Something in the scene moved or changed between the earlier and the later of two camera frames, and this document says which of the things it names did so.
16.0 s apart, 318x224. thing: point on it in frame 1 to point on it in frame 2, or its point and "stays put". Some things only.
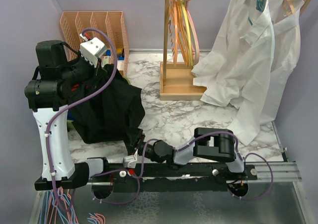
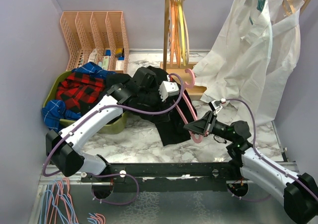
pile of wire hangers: (56, 207) stays put
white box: (120, 65) stays put
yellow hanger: (188, 27) to (182, 24)
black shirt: (115, 115) to (138, 94)
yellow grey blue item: (120, 52) stays put
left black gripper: (96, 73) to (156, 91)
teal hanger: (261, 3) stays put
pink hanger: (193, 25) to (191, 124)
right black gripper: (140, 142) to (203, 123)
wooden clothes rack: (177, 81) stays put
